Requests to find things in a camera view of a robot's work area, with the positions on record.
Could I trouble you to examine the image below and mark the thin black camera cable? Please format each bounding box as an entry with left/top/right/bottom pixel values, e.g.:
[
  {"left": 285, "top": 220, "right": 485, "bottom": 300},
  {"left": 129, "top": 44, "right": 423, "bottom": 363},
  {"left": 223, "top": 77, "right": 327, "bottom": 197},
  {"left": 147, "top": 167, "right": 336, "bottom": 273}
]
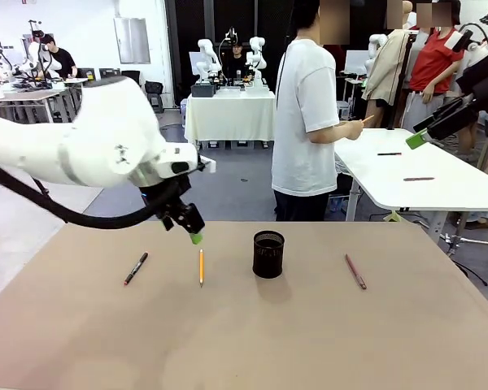
[{"left": 457, "top": 22, "right": 488, "bottom": 42}]

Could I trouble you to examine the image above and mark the white board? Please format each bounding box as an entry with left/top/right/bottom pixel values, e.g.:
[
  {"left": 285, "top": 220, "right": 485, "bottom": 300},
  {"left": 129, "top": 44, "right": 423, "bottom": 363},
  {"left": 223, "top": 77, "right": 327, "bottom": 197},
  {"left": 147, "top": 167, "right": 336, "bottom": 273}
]
[{"left": 344, "top": 50, "right": 371, "bottom": 76}]

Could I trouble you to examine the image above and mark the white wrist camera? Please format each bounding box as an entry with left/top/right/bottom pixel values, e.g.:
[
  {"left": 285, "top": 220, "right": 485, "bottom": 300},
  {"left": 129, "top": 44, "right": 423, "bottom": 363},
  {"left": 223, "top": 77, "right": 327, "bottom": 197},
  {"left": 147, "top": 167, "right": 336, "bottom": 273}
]
[
  {"left": 194, "top": 154, "right": 218, "bottom": 175},
  {"left": 447, "top": 30, "right": 475, "bottom": 53}
]

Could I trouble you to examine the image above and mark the black stool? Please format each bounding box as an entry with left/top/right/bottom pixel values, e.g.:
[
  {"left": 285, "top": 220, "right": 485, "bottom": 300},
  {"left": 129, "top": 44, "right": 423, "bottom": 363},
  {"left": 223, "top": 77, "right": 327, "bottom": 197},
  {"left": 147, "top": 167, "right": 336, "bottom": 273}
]
[{"left": 144, "top": 80, "right": 166, "bottom": 115}]

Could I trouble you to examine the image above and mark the black box with green light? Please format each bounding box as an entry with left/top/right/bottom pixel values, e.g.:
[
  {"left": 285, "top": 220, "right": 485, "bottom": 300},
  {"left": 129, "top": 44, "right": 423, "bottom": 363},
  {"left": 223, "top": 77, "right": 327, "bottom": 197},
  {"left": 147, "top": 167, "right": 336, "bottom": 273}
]
[{"left": 190, "top": 82, "right": 218, "bottom": 99}]

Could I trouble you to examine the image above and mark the black floor cable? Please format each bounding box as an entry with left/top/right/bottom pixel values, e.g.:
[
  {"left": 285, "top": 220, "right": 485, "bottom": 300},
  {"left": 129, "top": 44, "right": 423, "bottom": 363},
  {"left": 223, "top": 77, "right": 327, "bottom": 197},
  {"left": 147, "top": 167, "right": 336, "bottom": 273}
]
[{"left": 453, "top": 259, "right": 488, "bottom": 288}]

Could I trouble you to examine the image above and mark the person in white t-shirt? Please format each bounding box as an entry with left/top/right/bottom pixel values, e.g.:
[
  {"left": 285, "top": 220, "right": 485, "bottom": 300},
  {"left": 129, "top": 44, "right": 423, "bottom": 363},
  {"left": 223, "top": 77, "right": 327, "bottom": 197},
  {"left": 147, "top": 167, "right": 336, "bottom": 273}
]
[{"left": 270, "top": 0, "right": 351, "bottom": 223}]

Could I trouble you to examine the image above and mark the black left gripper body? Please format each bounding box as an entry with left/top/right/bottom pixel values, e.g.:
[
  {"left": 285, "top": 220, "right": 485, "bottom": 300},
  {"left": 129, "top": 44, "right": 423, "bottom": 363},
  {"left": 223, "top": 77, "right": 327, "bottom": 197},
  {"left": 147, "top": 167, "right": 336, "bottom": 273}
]
[{"left": 140, "top": 177, "right": 193, "bottom": 219}]

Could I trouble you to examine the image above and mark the table with white cloth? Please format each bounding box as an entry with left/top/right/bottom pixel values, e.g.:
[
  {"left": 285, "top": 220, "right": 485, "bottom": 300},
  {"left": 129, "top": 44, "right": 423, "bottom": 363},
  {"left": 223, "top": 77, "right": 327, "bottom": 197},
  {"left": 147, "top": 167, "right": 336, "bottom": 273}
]
[{"left": 184, "top": 89, "right": 277, "bottom": 144}]

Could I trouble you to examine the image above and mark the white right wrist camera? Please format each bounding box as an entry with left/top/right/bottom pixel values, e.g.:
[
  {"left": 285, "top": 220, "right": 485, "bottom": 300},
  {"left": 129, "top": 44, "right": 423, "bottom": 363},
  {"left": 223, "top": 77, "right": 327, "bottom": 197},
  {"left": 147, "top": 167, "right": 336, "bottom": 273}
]
[{"left": 447, "top": 30, "right": 475, "bottom": 53}]

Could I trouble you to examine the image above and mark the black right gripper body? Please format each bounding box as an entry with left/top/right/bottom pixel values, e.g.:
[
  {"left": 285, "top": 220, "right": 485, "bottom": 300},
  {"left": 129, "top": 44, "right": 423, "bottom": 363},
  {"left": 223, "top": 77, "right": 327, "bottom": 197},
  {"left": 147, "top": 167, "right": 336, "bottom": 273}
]
[{"left": 456, "top": 51, "right": 488, "bottom": 110}]

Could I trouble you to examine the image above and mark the thick black left arm hose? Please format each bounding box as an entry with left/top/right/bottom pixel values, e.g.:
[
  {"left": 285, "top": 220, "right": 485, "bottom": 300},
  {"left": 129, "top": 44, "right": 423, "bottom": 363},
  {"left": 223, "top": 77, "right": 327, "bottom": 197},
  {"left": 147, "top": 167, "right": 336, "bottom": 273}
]
[{"left": 0, "top": 161, "right": 188, "bottom": 231}]

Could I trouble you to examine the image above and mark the person in black shirt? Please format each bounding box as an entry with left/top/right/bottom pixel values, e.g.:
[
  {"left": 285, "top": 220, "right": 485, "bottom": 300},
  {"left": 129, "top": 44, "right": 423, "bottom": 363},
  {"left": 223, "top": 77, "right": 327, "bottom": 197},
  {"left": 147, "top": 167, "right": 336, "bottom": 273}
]
[{"left": 42, "top": 34, "right": 79, "bottom": 80}]

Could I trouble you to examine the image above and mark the white background robot with cable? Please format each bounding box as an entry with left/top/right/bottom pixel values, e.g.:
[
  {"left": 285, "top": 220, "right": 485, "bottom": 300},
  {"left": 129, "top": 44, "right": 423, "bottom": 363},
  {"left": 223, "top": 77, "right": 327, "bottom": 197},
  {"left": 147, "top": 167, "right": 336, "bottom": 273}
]
[{"left": 27, "top": 19, "right": 64, "bottom": 82}]

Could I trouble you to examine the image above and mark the black tripod leg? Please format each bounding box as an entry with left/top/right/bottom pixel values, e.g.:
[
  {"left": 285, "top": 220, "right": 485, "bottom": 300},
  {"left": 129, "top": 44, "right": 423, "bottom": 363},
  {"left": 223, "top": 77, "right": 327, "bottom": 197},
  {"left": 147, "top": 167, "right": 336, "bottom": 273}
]
[{"left": 31, "top": 177, "right": 69, "bottom": 224}]

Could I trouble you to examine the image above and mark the mannequin in red t-shirt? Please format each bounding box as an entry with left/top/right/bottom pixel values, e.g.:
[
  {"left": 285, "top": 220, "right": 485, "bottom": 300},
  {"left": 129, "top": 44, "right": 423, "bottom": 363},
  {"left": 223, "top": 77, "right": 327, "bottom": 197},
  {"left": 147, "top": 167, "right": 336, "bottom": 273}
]
[{"left": 402, "top": 0, "right": 479, "bottom": 163}]

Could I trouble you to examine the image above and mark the black mesh pen holder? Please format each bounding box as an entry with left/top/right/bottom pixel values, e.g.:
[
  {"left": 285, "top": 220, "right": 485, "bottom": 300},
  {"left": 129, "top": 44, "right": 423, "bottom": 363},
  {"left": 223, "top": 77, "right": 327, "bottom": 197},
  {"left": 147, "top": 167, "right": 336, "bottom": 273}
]
[{"left": 251, "top": 230, "right": 286, "bottom": 280}]

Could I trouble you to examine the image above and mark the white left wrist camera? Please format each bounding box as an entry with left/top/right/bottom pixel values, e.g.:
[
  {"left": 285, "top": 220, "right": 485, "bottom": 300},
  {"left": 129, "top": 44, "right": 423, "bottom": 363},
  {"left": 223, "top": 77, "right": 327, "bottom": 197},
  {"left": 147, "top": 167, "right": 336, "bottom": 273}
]
[{"left": 194, "top": 154, "right": 218, "bottom": 175}]

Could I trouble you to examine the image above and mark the metal light stand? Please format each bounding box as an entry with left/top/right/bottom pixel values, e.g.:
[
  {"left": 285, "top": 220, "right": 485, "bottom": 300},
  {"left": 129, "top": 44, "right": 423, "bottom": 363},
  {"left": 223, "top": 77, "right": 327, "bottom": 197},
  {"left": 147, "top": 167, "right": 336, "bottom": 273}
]
[{"left": 441, "top": 232, "right": 488, "bottom": 258}]

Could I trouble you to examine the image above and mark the grey background desk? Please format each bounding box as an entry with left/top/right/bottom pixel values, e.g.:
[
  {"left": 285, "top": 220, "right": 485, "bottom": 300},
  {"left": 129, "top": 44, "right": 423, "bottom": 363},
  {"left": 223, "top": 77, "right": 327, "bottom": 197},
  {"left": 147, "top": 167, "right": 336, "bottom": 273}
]
[{"left": 0, "top": 76, "right": 86, "bottom": 124}]

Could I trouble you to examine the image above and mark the grey wall panel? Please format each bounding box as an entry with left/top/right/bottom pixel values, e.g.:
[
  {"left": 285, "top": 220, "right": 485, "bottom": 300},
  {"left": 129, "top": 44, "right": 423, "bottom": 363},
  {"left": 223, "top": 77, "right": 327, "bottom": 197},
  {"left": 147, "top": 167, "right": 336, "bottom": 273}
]
[{"left": 113, "top": 17, "right": 152, "bottom": 65}]

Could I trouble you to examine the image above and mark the black marker with red cap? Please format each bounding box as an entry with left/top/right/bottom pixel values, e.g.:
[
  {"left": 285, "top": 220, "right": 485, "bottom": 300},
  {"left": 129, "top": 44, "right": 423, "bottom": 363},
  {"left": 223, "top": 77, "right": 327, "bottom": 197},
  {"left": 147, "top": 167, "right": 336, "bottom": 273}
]
[{"left": 124, "top": 251, "right": 150, "bottom": 287}]

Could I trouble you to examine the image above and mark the seated person in black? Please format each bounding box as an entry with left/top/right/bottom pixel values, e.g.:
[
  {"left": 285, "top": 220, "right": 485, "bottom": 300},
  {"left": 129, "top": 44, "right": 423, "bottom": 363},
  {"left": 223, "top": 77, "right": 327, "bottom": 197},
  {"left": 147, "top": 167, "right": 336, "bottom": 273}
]
[{"left": 224, "top": 43, "right": 248, "bottom": 80}]

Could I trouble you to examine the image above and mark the person's right hand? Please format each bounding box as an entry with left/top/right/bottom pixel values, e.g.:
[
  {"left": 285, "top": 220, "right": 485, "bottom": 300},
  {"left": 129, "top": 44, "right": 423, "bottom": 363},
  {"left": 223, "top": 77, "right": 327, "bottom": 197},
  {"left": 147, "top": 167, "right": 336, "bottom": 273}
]
[{"left": 341, "top": 119, "right": 366, "bottom": 142}]

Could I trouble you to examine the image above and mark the clear plastic bag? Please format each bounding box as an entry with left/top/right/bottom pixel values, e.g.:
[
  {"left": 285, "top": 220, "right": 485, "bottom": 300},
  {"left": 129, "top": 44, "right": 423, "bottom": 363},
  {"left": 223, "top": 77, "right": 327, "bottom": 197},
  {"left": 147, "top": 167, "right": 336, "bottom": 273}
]
[{"left": 333, "top": 154, "right": 351, "bottom": 177}]

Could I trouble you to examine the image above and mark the dark red pen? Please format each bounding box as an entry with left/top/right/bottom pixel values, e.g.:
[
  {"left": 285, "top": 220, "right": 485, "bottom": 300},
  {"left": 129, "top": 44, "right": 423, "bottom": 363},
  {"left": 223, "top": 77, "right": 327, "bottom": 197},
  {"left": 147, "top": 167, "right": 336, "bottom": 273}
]
[{"left": 344, "top": 253, "right": 368, "bottom": 291}]

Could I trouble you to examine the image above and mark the person's right forearm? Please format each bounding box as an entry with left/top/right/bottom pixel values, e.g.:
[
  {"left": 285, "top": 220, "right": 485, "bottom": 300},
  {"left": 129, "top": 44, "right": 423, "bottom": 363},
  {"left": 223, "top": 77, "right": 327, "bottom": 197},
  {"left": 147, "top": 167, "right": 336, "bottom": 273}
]
[{"left": 307, "top": 121, "right": 348, "bottom": 145}]

